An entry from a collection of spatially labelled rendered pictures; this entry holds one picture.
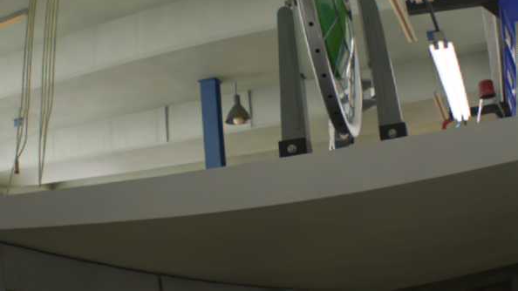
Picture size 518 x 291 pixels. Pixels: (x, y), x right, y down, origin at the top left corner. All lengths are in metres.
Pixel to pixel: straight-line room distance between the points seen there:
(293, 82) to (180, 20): 6.84
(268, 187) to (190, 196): 0.07
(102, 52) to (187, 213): 7.89
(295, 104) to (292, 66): 0.07
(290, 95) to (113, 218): 0.71
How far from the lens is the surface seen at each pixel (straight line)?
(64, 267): 1.04
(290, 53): 1.39
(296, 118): 1.36
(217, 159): 8.80
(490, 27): 4.11
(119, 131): 12.16
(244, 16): 7.91
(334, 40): 1.32
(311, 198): 0.64
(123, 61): 8.39
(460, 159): 0.63
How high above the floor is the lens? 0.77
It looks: 15 degrees up
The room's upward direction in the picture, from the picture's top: 5 degrees counter-clockwise
